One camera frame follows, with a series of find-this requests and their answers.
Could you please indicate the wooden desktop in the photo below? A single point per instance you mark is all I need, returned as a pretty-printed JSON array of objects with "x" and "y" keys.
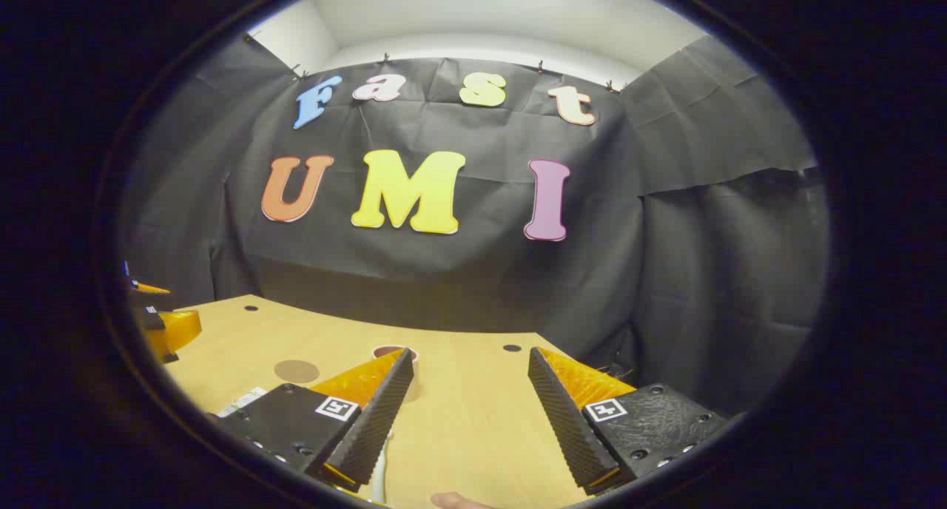
[{"x": 473, "y": 420}]

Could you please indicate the beige cup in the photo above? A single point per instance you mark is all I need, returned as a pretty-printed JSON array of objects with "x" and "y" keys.
[{"x": 390, "y": 351}]

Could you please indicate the black backdrop cloth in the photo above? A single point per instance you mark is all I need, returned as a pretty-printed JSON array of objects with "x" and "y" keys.
[{"x": 444, "y": 272}]

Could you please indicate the round brown coaster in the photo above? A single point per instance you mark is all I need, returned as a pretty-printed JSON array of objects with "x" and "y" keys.
[{"x": 296, "y": 371}]

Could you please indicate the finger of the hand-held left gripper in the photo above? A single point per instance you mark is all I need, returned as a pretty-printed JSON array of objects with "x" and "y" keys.
[
  {"x": 177, "y": 328},
  {"x": 148, "y": 288}
]

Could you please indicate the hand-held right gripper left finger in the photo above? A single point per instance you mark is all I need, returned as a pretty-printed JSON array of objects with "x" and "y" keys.
[{"x": 377, "y": 420}]

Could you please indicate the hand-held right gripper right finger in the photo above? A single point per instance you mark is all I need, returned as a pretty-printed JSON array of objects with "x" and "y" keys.
[{"x": 566, "y": 427}]

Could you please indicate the white toothpaste tube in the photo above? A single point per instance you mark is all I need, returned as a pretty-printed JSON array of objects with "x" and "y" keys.
[{"x": 244, "y": 402}]

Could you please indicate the pale green toothbrush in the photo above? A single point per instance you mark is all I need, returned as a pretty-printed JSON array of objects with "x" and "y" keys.
[{"x": 379, "y": 472}]

